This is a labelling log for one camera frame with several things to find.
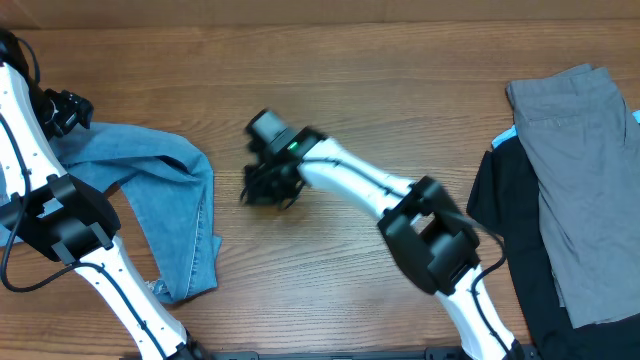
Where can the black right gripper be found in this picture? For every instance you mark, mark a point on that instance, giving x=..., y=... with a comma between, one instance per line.
x=259, y=194

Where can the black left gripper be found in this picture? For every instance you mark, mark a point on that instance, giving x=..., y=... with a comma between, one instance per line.
x=73, y=109

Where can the light blue denim jeans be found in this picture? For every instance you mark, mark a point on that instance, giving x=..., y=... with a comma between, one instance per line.
x=169, y=184

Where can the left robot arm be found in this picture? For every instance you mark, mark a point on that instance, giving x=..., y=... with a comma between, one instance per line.
x=65, y=219

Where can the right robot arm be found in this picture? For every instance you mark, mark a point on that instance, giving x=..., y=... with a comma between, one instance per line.
x=431, y=241

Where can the black garment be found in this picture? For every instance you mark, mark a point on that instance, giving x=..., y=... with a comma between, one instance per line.
x=504, y=198

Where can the gray trousers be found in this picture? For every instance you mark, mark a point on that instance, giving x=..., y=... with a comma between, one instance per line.
x=582, y=141

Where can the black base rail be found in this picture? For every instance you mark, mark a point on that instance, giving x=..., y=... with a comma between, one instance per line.
x=433, y=353

